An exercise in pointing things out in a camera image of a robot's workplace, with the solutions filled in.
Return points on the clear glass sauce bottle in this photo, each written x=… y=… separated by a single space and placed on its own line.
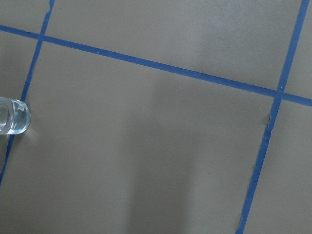
x=15 y=116

